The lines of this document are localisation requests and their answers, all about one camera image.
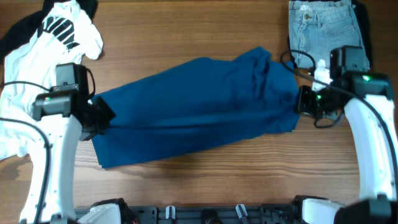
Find black folded garment under jeans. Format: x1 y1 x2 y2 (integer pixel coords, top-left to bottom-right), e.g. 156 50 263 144
286 0 374 70

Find folded light blue jeans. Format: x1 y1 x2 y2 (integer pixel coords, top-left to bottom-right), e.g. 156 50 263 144
287 0 371 71

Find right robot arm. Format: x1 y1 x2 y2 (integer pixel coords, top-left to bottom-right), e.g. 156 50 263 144
292 45 397 223

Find black garment at left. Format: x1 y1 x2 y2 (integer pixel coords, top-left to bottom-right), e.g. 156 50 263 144
1 1 104 67

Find white printed t-shirt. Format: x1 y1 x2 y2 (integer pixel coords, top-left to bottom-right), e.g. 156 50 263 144
0 0 104 161

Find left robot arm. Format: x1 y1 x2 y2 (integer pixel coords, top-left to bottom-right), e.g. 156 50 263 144
19 63 116 223

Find left black camera cable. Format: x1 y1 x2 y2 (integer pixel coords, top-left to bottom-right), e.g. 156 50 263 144
0 67 96 224

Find blue polo shirt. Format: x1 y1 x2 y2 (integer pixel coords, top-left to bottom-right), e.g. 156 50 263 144
93 47 299 169

